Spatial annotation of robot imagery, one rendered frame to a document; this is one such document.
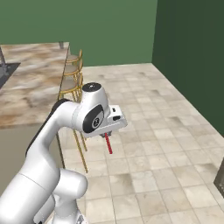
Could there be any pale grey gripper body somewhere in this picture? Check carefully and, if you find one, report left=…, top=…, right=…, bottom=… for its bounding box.
left=83, top=115, right=129, bottom=139

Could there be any red straw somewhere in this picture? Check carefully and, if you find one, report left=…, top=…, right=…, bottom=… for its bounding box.
left=104, top=133, right=114, bottom=155

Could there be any dark sink basin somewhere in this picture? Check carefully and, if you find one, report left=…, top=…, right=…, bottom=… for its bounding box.
left=0, top=62, right=22, bottom=89

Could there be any gold bar stool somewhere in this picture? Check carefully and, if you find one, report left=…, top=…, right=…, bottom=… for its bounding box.
left=62, top=60, right=84, bottom=86
left=66, top=48, right=84, bottom=68
left=57, top=73, right=89, bottom=174

